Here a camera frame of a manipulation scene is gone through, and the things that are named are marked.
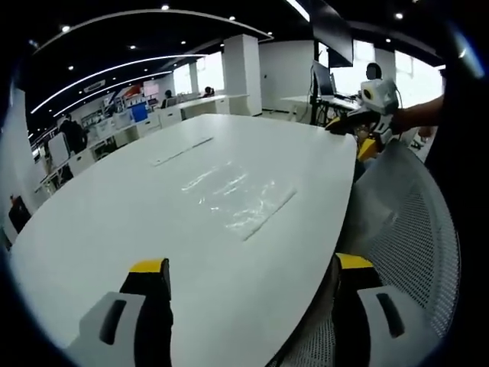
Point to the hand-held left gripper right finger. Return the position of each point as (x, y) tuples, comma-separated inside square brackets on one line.
[(378, 317)]

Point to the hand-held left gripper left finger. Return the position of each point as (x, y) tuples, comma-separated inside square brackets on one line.
[(126, 317)]

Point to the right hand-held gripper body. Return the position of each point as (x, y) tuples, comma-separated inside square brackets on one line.
[(379, 100)]

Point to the large clear food packaging bag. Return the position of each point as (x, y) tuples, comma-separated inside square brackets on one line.
[(244, 199)]

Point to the white office desk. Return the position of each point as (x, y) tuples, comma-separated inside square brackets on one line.
[(321, 101)]

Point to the black computer monitor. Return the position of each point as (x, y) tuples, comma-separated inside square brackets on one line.
[(322, 80)]

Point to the black hanging screen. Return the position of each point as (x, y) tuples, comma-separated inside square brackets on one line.
[(336, 42)]

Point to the grey mesh office chair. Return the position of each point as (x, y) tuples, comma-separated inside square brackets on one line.
[(412, 237)]

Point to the dark office chair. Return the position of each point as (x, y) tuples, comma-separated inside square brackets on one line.
[(19, 216)]

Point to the long white desk row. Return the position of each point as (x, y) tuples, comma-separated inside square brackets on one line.
[(198, 105)]

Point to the blue storage box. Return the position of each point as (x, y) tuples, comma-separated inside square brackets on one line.
[(139, 112)]

